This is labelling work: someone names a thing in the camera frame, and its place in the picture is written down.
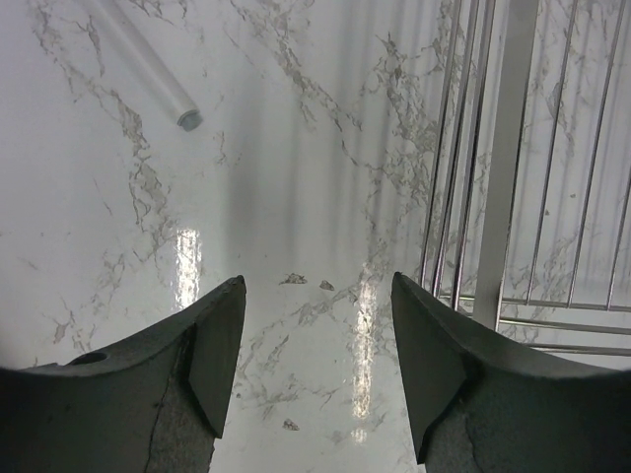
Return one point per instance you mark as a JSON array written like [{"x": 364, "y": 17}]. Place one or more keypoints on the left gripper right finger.
[{"x": 480, "y": 402}]

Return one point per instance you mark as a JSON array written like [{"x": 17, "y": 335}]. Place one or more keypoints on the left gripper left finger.
[{"x": 155, "y": 401}]

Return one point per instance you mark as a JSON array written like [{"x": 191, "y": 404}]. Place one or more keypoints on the white pen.
[{"x": 146, "y": 64}]

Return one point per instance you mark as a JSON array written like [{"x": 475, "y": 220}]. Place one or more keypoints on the metal wire dish rack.
[{"x": 527, "y": 229}]

